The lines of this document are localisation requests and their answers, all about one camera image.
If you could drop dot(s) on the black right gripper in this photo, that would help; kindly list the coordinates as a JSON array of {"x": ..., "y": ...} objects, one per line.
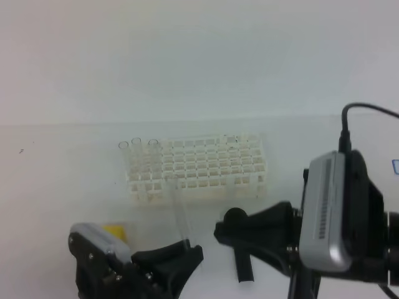
[{"x": 370, "y": 241}]

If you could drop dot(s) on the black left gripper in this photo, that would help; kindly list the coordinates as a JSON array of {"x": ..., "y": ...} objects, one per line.
[{"x": 105, "y": 268}]

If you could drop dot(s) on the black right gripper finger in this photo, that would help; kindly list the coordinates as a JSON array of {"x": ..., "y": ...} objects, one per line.
[
  {"x": 279, "y": 259},
  {"x": 275, "y": 227}
]

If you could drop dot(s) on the clear glass test tube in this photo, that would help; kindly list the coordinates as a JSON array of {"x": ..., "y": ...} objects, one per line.
[{"x": 174, "y": 194}]

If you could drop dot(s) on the white test tube rack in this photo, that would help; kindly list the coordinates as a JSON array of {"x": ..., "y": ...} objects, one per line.
[{"x": 209, "y": 167}]

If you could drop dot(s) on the clear test tube in rack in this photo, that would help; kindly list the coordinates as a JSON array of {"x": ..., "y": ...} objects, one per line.
[
  {"x": 125, "y": 151},
  {"x": 155, "y": 159}
]

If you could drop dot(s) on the black scoop tool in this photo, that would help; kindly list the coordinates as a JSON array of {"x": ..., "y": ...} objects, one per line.
[{"x": 241, "y": 255}]

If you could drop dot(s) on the yellow cube block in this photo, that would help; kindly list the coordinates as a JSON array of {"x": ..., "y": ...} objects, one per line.
[{"x": 117, "y": 231}]

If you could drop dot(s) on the blue square marker sticker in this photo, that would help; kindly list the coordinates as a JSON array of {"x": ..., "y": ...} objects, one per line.
[{"x": 395, "y": 165}]

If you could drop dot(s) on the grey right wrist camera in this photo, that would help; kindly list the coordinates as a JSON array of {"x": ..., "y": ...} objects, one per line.
[{"x": 321, "y": 246}]

